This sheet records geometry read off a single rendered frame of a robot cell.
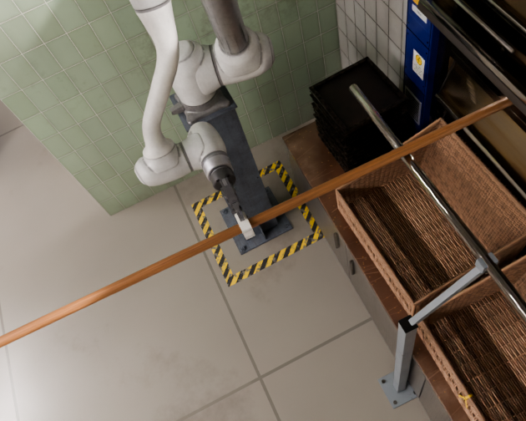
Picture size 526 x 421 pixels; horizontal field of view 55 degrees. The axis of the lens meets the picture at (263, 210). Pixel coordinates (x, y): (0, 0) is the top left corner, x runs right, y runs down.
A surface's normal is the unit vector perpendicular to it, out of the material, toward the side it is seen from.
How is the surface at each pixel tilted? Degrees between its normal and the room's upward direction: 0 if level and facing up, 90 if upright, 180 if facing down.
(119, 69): 90
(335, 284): 0
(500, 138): 70
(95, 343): 0
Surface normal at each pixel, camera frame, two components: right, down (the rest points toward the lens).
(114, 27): 0.39, 0.76
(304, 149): -0.20, -0.49
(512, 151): -0.91, 0.24
